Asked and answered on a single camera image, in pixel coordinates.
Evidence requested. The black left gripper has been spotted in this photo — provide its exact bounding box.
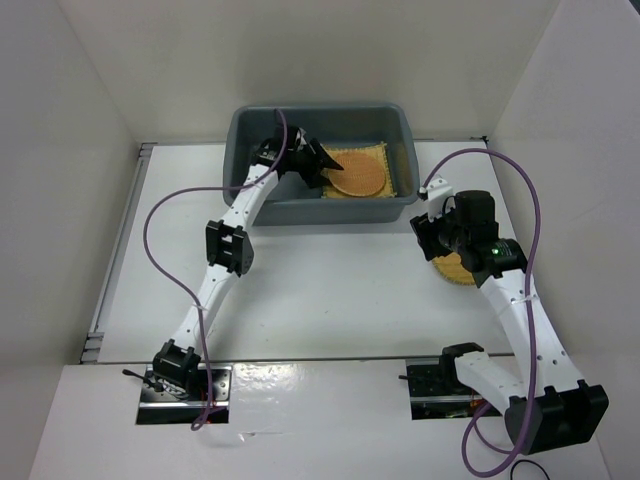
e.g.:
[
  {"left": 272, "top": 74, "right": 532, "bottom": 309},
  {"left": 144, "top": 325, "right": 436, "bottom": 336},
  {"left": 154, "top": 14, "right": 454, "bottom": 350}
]
[{"left": 286, "top": 138, "right": 341, "bottom": 189}]

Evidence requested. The round orange woven plate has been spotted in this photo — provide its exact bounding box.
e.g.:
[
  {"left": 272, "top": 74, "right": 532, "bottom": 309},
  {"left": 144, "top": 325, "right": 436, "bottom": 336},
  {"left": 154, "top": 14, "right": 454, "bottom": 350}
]
[{"left": 327, "top": 152, "right": 386, "bottom": 197}]

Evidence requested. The square woven bamboo tray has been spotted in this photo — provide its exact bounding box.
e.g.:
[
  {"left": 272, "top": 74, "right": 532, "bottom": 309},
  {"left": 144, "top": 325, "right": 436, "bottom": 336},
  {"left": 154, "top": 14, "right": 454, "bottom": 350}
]
[{"left": 322, "top": 142, "right": 396, "bottom": 199}]

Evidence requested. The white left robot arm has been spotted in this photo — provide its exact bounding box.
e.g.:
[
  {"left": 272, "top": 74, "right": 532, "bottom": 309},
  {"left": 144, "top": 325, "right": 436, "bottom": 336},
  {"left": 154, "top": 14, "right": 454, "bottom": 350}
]
[{"left": 152, "top": 125, "right": 343, "bottom": 400}]

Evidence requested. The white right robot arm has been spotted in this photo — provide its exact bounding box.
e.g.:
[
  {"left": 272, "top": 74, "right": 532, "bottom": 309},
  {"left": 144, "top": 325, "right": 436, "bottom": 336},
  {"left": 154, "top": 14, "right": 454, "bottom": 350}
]
[{"left": 410, "top": 175, "right": 609, "bottom": 455}]

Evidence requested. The grey plastic bin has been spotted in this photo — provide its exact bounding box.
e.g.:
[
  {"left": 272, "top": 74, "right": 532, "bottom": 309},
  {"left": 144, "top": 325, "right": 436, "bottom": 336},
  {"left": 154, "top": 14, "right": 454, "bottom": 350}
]
[{"left": 223, "top": 102, "right": 419, "bottom": 226}]

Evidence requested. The round yellow bamboo plate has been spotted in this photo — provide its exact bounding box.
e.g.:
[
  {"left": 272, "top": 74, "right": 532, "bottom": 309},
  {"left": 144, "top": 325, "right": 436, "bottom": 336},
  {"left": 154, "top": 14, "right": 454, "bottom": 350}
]
[{"left": 431, "top": 253, "right": 475, "bottom": 286}]

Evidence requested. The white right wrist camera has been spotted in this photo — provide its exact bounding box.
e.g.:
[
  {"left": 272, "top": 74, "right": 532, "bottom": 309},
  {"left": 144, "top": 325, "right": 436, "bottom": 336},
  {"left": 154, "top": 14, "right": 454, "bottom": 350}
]
[{"left": 417, "top": 175, "right": 453, "bottom": 221}]

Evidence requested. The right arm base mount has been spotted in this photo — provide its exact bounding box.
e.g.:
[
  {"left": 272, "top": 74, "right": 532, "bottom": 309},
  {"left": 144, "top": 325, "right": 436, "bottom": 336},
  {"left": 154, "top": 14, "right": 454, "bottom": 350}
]
[{"left": 398, "top": 357, "right": 485, "bottom": 421}]

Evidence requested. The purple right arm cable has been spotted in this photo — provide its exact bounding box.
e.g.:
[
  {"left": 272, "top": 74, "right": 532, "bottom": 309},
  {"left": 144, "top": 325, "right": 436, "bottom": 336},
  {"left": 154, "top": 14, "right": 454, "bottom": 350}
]
[{"left": 419, "top": 148, "right": 542, "bottom": 476}]

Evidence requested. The thin black cable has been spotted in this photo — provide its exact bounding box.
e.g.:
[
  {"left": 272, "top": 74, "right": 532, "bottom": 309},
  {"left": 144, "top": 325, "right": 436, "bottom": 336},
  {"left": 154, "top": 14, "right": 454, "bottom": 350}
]
[{"left": 509, "top": 458, "right": 551, "bottom": 480}]

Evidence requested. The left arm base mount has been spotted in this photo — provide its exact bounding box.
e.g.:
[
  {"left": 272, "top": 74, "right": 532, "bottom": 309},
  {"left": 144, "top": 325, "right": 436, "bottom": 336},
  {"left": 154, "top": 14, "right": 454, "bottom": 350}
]
[{"left": 122, "top": 364, "right": 232, "bottom": 425}]

